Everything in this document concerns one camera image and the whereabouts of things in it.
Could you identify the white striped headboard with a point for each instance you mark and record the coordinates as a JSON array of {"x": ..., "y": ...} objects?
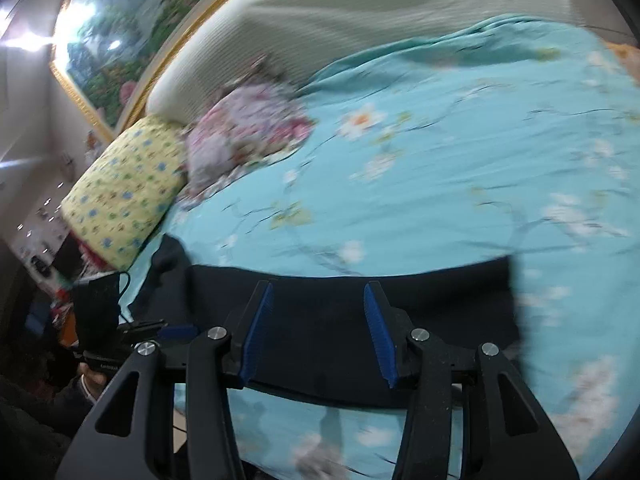
[{"x": 303, "y": 36}]

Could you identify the pink floral ruffled pillow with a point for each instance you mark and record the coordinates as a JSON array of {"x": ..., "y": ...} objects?
[{"x": 255, "y": 121}]

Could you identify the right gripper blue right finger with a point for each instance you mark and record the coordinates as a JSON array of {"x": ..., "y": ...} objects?
[{"x": 506, "y": 434}]

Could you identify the gold framed landscape painting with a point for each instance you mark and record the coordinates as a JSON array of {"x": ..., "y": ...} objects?
[{"x": 107, "y": 54}]

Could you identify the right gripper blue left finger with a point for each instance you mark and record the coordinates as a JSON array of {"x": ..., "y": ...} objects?
[{"x": 127, "y": 434}]

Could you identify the black pants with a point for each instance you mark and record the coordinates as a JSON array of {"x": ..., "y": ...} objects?
[{"x": 318, "y": 347}]

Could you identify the left hand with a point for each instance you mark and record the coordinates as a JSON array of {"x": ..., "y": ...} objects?
[{"x": 93, "y": 382}]

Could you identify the yellow cartoon print pillow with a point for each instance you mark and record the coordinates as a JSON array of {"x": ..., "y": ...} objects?
[{"x": 117, "y": 203}]

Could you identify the light blue floral bedsheet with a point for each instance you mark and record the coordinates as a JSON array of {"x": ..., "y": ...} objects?
[{"x": 516, "y": 137}]

